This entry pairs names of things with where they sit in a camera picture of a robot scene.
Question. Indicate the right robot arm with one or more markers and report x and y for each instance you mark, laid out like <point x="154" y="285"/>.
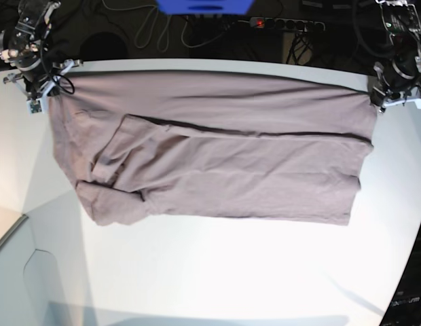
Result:
<point x="31" y="38"/>

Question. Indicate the mauve t-shirt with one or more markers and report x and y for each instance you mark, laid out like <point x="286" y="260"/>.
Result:
<point x="212" y="145"/>

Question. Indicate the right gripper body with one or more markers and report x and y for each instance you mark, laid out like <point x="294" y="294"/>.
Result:
<point x="43" y="79"/>

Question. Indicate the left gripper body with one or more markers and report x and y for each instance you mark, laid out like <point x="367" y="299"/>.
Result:
<point x="383" y="95"/>

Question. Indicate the power strip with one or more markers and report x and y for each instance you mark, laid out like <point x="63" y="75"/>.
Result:
<point x="287" y="25"/>

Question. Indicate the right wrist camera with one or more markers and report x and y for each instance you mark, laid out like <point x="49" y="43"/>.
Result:
<point x="37" y="105"/>

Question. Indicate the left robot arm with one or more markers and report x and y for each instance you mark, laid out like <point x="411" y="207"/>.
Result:
<point x="402" y="24"/>

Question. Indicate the blue box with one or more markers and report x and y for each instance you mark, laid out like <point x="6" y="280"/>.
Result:
<point x="183" y="7"/>

